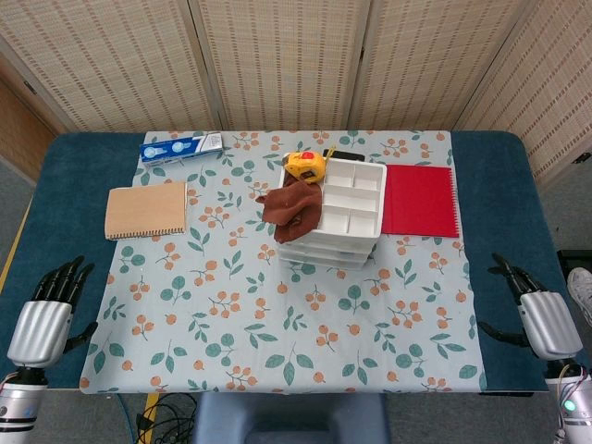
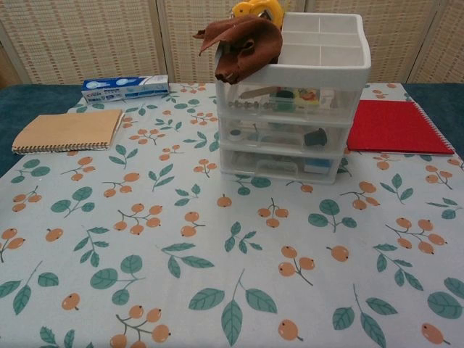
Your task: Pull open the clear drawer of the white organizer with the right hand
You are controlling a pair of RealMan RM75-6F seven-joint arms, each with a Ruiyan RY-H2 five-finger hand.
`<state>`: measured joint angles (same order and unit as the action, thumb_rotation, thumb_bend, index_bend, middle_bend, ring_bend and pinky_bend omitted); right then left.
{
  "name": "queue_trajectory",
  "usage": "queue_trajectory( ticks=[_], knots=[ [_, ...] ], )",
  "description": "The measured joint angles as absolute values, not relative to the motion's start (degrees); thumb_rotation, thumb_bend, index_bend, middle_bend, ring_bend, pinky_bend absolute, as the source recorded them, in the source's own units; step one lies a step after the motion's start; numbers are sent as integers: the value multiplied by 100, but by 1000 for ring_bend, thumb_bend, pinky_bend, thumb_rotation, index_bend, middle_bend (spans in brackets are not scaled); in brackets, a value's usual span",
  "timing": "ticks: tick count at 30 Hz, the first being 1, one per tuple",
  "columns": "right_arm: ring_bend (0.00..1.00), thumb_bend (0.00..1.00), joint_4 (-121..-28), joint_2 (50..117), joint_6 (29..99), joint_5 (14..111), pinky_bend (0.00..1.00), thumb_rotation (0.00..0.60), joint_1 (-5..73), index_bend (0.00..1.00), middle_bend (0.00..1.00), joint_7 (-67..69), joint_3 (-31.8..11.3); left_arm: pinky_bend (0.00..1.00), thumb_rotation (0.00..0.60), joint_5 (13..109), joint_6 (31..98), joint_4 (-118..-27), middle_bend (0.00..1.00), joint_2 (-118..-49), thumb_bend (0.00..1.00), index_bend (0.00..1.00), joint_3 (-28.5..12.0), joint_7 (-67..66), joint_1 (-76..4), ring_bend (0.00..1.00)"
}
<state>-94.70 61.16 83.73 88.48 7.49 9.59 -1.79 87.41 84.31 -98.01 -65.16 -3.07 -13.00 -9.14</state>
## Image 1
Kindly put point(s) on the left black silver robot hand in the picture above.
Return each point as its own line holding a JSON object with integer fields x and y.
{"x": 39, "y": 330}

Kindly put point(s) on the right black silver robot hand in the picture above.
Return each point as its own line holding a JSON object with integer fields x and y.
{"x": 550, "y": 324}

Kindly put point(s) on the clear plastic drawer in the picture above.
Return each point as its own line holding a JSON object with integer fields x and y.
{"x": 333, "y": 250}
{"x": 333, "y": 262}

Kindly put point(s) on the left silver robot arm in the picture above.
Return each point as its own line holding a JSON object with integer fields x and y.
{"x": 18, "y": 402}

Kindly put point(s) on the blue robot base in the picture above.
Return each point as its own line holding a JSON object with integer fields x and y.
{"x": 291, "y": 418}

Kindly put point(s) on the blue toothpaste box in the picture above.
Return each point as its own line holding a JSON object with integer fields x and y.
{"x": 180, "y": 149}

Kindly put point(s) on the white compartment tray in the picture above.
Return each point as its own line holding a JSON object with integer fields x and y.
{"x": 351, "y": 196}

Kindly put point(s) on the white shoe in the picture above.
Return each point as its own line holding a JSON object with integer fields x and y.
{"x": 582, "y": 296}

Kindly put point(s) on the blue padded table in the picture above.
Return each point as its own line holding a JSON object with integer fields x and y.
{"x": 60, "y": 185}

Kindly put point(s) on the tan spiral notebook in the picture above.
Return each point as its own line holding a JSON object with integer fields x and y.
{"x": 145, "y": 210}

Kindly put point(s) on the red spiral notebook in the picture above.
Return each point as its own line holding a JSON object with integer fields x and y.
{"x": 418, "y": 201}

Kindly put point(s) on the wooden door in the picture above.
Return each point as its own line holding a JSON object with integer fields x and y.
{"x": 18, "y": 134}

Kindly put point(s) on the floral print tablecloth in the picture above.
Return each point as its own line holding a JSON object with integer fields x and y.
{"x": 259, "y": 324}

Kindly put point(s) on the woven folding screen panel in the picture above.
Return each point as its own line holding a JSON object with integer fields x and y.
{"x": 435, "y": 60}
{"x": 282, "y": 60}
{"x": 115, "y": 60}
{"x": 555, "y": 92}

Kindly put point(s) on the black card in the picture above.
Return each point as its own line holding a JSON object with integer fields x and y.
{"x": 347, "y": 155}

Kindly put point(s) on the brown cloth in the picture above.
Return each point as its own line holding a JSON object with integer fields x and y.
{"x": 293, "y": 208}

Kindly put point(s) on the yellow tape measure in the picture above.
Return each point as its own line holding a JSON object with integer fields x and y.
{"x": 305, "y": 166}

